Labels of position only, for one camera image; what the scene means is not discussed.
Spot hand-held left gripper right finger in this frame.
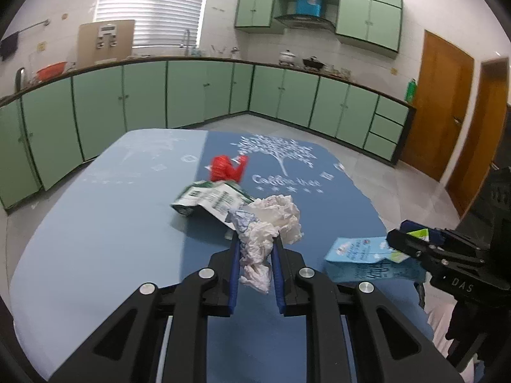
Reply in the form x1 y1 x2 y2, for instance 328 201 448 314
271 237 466 383

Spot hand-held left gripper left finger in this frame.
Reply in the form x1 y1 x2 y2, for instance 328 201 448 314
52 238 242 383

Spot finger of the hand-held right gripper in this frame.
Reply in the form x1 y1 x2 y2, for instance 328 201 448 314
399 219 456 248
386 228 485 272

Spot white tissue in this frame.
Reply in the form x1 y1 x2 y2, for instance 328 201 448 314
229 195 304 294

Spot light blue milk carton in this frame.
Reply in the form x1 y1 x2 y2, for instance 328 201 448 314
323 229 428 286

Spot person's right hand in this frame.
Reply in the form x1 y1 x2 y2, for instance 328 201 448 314
445 299 490 372

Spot crumpled patterned wrapper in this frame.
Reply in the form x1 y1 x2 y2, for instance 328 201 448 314
227 209 258 242

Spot green and white carton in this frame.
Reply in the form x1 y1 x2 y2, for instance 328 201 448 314
170 179 256 230

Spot green drawer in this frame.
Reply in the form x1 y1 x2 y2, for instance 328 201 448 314
369 115 404 142
363 132 400 162
375 95 410 124

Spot red plastic wrapper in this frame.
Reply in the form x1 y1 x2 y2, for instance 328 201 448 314
208 155 249 184

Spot wooden door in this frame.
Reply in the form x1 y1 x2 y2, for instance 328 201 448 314
399 30 476 182
445 58 511 218

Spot blue printed tablecloth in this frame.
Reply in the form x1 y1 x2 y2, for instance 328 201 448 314
8 128 436 383

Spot green base cabinets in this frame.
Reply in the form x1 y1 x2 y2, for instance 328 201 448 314
0 56 418 212

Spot range hood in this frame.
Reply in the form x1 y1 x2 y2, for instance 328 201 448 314
273 14 336 33

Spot blue box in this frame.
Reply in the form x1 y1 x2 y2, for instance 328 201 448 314
295 0 324 17

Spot cardboard panel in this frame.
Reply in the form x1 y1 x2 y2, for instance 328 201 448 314
76 20 135 68

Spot red basin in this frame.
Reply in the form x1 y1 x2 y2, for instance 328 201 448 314
36 62 68 80

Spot white window blind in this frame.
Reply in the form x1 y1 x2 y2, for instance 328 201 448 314
93 0 212 49

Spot green wall cabinets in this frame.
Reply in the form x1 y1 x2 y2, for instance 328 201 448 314
233 0 404 52

